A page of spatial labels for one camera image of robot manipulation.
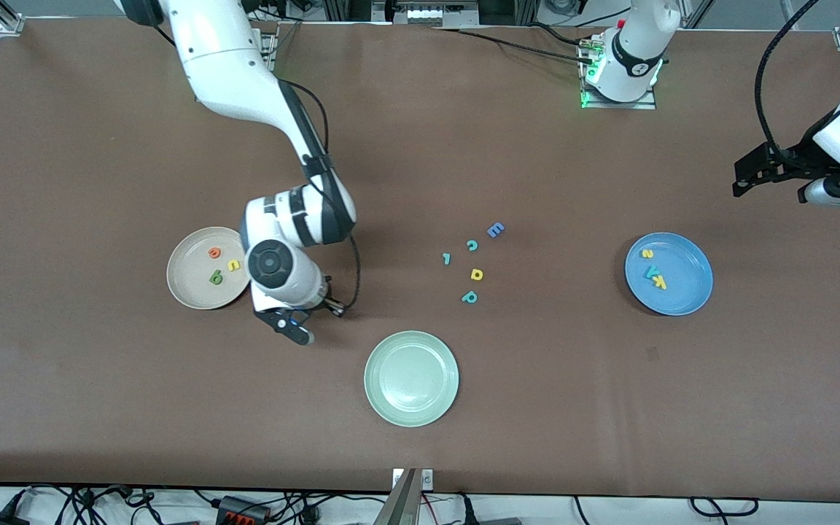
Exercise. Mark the yellow foam letter k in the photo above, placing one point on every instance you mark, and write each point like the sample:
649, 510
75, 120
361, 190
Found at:
659, 283

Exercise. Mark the pale green plate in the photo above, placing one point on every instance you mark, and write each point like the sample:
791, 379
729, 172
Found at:
411, 379

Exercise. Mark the teal foam letter p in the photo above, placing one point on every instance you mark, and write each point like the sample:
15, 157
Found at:
469, 298

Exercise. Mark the black orange power strip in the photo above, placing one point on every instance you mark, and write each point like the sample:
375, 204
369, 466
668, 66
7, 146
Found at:
241, 508

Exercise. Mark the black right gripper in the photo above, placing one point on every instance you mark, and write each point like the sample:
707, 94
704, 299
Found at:
330, 304

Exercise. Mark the teal foam letter y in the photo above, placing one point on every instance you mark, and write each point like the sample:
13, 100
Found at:
651, 271

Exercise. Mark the blue plate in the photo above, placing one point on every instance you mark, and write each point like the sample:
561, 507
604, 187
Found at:
682, 292

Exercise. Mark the blue foam letter E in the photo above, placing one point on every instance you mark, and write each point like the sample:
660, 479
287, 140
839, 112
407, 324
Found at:
495, 230

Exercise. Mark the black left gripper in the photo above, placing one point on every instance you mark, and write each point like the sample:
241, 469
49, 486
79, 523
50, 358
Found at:
792, 161

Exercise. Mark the white mounting bracket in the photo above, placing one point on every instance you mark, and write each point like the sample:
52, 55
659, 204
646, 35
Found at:
427, 479

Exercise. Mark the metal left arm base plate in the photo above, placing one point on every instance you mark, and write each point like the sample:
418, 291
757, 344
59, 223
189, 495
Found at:
613, 106

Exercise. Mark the metal control device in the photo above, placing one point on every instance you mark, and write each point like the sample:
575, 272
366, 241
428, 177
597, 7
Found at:
427, 14

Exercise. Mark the grey metal camera bar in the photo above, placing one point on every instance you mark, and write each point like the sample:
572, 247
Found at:
399, 503

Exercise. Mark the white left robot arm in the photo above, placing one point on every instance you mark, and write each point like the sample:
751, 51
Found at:
631, 51

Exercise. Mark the green foam letter b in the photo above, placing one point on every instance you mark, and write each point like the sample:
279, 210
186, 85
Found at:
216, 278

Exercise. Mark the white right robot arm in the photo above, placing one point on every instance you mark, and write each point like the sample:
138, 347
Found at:
223, 58

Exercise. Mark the beige brown plate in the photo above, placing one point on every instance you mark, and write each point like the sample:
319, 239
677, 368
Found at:
194, 281

